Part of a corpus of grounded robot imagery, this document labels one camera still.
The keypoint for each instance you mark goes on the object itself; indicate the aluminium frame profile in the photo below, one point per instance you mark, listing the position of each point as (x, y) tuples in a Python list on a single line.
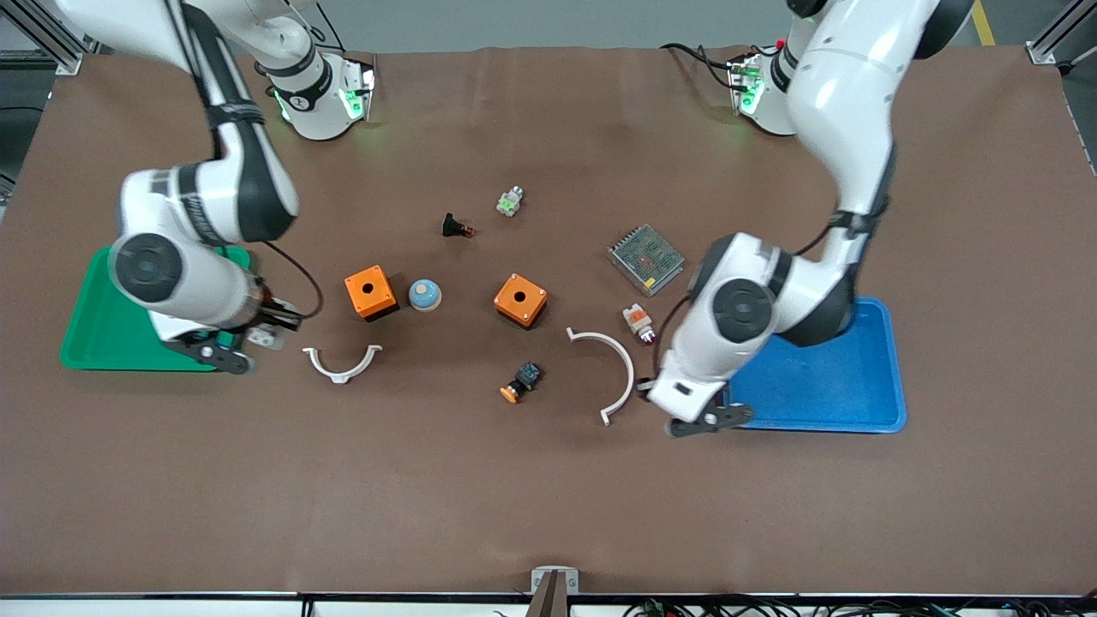
[(1041, 51), (64, 60)]

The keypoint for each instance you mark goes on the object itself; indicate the orange white red indicator lamp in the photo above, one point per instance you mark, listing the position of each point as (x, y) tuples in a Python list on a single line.
[(636, 320)]

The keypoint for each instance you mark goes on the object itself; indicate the orange button box with hole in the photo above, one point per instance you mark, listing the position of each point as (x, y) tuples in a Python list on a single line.
[(510, 304), (383, 297)]

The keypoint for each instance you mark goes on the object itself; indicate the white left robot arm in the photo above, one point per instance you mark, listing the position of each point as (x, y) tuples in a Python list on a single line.
[(746, 308)]

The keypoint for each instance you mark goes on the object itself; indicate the orange cap push button switch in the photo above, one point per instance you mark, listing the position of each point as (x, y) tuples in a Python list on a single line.
[(524, 377)]

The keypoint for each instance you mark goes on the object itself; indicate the small white curved clamp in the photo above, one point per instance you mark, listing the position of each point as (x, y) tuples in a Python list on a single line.
[(341, 375)]

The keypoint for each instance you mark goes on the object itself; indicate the green plastic tray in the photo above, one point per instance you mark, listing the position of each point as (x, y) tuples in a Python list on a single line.
[(94, 343)]

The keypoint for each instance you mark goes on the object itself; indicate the large white curved arc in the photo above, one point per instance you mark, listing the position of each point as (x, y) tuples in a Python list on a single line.
[(630, 367)]

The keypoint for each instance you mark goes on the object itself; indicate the blue dome push button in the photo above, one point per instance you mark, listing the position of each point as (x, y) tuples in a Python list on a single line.
[(424, 296)]

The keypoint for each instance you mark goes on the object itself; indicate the green white silver switch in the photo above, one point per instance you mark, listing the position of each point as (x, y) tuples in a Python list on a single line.
[(509, 203)]

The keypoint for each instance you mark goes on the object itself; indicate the metal mesh power supply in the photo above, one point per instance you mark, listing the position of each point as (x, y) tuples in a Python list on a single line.
[(645, 260)]

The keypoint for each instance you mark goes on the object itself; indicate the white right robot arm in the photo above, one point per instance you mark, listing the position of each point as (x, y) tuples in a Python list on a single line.
[(188, 274)]

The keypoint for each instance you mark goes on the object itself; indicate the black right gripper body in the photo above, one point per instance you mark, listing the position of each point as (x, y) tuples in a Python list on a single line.
[(272, 316)]

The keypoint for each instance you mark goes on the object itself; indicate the blue plastic tray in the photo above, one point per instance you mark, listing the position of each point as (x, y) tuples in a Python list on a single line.
[(840, 386)]

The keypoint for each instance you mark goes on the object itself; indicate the black red switch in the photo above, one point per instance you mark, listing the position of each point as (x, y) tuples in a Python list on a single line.
[(451, 225)]

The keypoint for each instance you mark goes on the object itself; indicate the grey table edge bracket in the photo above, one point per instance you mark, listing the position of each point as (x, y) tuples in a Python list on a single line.
[(554, 591)]

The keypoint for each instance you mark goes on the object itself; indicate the white red circuit breaker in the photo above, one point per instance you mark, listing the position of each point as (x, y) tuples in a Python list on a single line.
[(266, 337)]

